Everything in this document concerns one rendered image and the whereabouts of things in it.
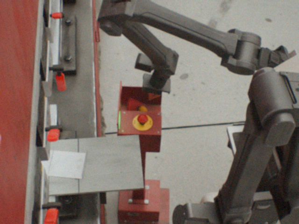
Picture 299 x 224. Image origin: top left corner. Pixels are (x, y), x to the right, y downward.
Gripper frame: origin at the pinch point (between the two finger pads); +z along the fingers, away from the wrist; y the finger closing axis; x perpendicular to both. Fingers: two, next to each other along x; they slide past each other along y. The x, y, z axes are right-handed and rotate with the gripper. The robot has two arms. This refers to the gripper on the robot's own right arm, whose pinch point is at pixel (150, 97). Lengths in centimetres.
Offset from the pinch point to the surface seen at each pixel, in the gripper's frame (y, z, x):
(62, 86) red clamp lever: 33, -31, 27
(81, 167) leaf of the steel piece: 23, -15, 42
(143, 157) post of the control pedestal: -5.6, 29.1, 8.4
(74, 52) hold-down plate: 30.4, -2.7, -11.9
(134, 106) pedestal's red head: 4.1, 7.7, -0.5
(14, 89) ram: 41, -68, 59
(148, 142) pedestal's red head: -2.0, 6.8, 15.4
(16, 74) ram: 42, -67, 55
